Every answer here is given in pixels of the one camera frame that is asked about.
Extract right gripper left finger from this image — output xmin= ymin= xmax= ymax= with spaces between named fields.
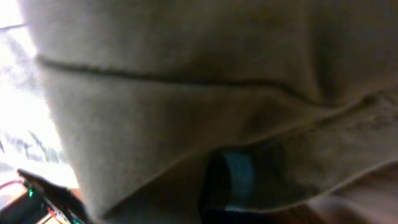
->
xmin=17 ymin=169 xmax=90 ymax=223

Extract khaki shorts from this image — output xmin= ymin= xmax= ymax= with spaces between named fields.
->
xmin=20 ymin=0 xmax=397 ymax=223

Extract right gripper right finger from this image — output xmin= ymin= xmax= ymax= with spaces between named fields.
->
xmin=198 ymin=151 xmax=280 ymax=224

